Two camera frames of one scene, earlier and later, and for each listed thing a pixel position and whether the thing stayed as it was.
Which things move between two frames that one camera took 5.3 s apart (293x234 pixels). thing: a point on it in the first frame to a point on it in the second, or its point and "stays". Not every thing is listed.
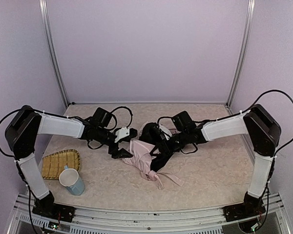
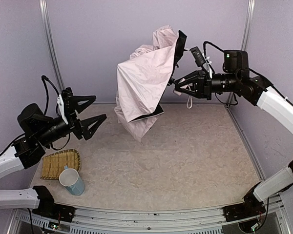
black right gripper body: (164, 149) to (206, 84)
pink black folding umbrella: (150, 165) to (144, 77)
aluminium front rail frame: (91, 221) stays
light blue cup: (70, 178) stays
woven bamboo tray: (52, 165) stays
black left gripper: (114, 148) to (73, 117)
